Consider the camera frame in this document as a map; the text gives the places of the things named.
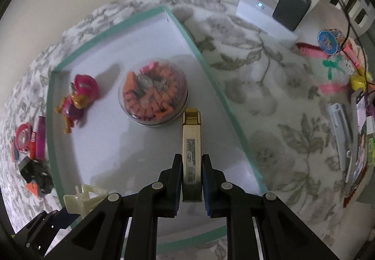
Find pink toy dog figure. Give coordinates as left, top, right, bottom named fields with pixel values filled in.
left=56, top=74, right=99, bottom=135

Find white device box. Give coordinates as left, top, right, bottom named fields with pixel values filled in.
left=236, top=0, right=300, bottom=50

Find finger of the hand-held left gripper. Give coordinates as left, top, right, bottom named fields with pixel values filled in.
left=13, top=209, right=84, bottom=258

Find grey plastic case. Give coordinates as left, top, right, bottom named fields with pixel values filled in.
left=327, top=102, right=354, bottom=171

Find cream plastic hair clip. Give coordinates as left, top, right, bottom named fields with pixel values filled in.
left=63, top=184, right=108, bottom=215

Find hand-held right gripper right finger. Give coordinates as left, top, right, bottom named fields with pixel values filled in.
left=202, top=154, right=340, bottom=260

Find yellow toy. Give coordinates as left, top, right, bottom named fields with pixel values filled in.
left=350, top=71, right=373, bottom=91

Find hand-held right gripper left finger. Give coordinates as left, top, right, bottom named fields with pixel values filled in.
left=44, top=154, right=184, bottom=260

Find floral blanket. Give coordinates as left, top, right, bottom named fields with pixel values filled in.
left=0, top=0, right=375, bottom=260

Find white tray with green rim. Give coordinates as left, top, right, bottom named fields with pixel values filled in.
left=47, top=5, right=269, bottom=255

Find clear dome container orange pieces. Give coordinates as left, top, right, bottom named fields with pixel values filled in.
left=118, top=58, right=188, bottom=129

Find pink crochet strap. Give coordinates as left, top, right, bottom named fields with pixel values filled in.
left=295, top=42, right=330, bottom=60
left=319, top=83, right=351, bottom=95

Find gold rectangular case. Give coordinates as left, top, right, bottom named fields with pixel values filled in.
left=182, top=108, right=203, bottom=203

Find black plastic toy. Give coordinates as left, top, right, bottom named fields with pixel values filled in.
left=18, top=157, right=54, bottom=194

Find magenta plastic bar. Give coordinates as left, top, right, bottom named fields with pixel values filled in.
left=34, top=115, right=47, bottom=160

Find black cable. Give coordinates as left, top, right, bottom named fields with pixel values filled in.
left=294, top=0, right=375, bottom=87

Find orange plastic piece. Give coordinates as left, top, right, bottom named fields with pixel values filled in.
left=25, top=182, right=40, bottom=198

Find colourful octagonal tin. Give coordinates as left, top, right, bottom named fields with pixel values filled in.
left=318, top=28, right=346, bottom=56

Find green bow clip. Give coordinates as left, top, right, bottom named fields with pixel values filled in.
left=322, top=57, right=343, bottom=80

